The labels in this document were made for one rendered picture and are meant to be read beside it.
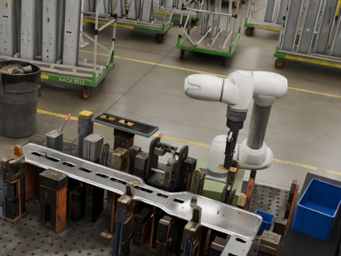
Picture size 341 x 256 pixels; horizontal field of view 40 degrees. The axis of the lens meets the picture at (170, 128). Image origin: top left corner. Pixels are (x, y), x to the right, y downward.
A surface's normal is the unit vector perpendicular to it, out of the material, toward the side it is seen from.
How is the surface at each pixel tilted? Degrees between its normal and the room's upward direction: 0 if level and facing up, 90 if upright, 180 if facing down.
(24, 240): 0
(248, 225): 0
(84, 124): 90
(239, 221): 0
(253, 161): 111
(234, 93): 87
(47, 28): 87
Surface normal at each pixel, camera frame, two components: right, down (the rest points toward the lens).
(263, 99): -0.14, 0.79
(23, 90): 0.53, 0.41
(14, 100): 0.15, 0.46
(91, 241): 0.11, -0.91
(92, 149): -0.40, 0.33
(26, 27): -0.13, 0.31
